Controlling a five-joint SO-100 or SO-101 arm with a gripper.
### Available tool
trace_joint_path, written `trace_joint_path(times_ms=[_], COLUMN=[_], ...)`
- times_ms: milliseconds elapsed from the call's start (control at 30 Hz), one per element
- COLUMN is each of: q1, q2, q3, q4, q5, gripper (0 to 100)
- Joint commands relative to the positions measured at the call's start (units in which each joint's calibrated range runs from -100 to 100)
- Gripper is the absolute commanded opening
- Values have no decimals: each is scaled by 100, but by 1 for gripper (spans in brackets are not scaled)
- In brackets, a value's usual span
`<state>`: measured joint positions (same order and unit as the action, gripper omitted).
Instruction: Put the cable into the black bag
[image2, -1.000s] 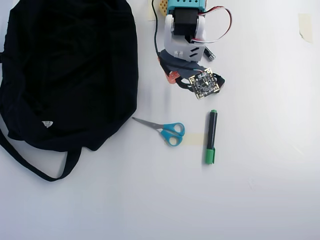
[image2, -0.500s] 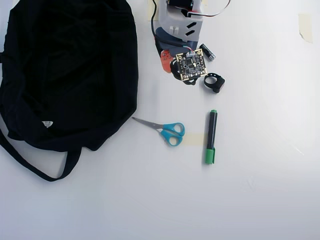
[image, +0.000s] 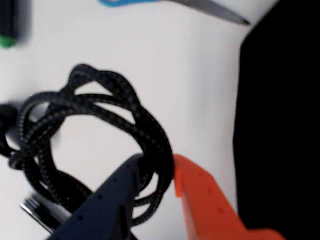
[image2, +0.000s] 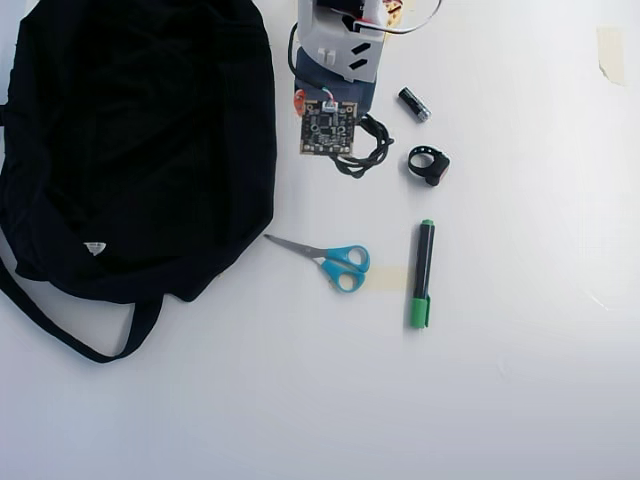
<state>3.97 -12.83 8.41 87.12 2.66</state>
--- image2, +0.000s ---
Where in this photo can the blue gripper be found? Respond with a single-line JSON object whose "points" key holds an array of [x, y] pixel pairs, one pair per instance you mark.
{"points": [[356, 92]]}

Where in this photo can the black fabric bag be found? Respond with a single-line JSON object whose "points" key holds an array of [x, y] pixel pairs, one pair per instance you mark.
{"points": [[135, 150]]}

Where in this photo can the black cylindrical battery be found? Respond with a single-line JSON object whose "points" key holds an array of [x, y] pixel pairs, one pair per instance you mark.
{"points": [[414, 105]]}

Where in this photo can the flat beige tape rectangle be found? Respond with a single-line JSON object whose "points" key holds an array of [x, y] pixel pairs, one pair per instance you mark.
{"points": [[387, 279]]}

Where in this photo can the green and black marker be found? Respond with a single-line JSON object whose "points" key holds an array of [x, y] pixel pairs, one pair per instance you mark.
{"points": [[422, 270]]}

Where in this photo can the beige tape strip curled corner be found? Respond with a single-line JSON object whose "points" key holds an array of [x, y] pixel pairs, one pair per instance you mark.
{"points": [[611, 55]]}

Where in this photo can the black camera circuit board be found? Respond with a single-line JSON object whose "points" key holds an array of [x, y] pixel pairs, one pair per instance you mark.
{"points": [[327, 127]]}

